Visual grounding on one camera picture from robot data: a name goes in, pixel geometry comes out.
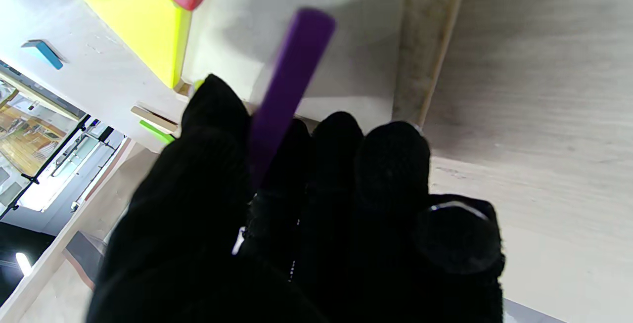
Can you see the green tangram square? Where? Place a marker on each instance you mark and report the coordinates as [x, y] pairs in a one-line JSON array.
[[156, 132]]

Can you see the white ceiling light tube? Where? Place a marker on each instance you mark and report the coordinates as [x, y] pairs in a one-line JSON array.
[[22, 263]]

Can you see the square wooden tangram tray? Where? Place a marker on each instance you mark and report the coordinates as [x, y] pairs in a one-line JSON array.
[[346, 41]]

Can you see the yellow large tangram triangle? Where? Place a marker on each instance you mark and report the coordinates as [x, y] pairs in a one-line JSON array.
[[133, 16]]

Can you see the natural wood tangram triangle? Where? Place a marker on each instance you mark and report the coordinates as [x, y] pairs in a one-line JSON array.
[[153, 117]]

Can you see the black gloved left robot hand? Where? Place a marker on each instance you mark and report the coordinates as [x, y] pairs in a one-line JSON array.
[[198, 224]]

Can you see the purple tangram triangle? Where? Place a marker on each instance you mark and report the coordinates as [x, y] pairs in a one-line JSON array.
[[296, 66]]

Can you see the blue small tangram triangle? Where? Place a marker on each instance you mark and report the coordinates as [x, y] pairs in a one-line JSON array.
[[44, 53]]

